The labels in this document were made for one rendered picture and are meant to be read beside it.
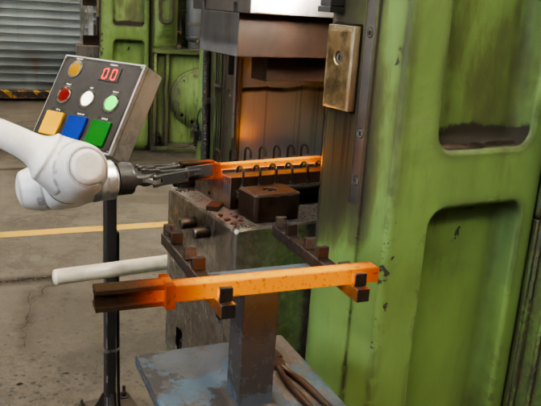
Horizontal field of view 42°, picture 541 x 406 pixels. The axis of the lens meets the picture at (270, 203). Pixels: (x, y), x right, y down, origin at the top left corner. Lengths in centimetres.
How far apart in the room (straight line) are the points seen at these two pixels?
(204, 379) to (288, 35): 81
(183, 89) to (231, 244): 508
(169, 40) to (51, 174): 517
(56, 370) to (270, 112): 140
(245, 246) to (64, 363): 150
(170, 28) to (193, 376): 539
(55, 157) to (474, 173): 84
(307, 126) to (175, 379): 99
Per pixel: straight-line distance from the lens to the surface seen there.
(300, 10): 161
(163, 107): 660
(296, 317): 168
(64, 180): 136
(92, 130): 206
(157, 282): 95
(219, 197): 171
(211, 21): 172
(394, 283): 146
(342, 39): 147
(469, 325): 176
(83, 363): 289
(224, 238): 157
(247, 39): 161
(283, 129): 200
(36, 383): 279
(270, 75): 169
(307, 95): 202
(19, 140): 141
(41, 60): 964
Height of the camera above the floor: 139
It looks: 16 degrees down
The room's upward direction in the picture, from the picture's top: 4 degrees clockwise
